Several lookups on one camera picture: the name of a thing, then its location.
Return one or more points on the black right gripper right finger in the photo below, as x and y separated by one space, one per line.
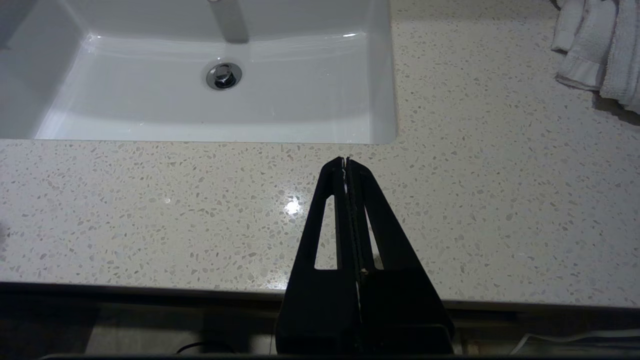
400 310

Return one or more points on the white crumpled towel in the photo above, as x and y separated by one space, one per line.
600 45

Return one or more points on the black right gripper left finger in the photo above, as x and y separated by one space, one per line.
320 310

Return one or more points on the chrome sink drain stopper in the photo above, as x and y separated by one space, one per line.
223 76

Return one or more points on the white rectangular sink basin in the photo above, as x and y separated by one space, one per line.
200 105

